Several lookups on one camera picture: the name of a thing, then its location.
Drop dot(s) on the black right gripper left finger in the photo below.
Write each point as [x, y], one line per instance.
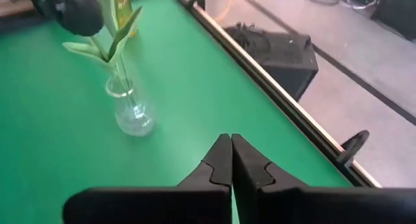
[195, 204]

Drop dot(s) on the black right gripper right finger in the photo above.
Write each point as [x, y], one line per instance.
[292, 204]

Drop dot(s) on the black computer box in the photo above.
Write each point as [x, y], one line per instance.
[286, 61]

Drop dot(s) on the black floor mat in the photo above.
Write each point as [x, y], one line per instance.
[399, 13]

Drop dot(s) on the clear textured glass vase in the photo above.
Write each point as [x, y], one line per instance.
[135, 120]

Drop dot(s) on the green table mat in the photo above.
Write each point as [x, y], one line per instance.
[195, 87]

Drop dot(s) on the yellow glass vase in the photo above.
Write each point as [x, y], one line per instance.
[123, 3]

